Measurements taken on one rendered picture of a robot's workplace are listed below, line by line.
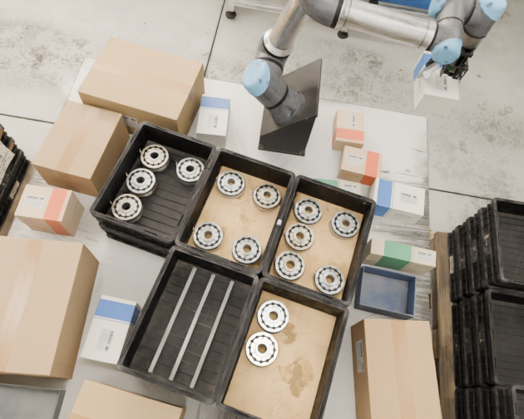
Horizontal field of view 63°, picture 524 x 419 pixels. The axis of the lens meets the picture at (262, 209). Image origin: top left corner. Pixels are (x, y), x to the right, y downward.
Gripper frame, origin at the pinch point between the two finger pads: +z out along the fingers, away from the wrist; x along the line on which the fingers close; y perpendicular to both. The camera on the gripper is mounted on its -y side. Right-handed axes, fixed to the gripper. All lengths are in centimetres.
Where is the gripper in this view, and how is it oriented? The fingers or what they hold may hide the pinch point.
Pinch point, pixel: (437, 80)
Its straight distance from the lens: 169.7
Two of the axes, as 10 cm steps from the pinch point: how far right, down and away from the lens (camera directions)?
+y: -1.5, 9.0, -4.2
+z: -0.9, 4.1, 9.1
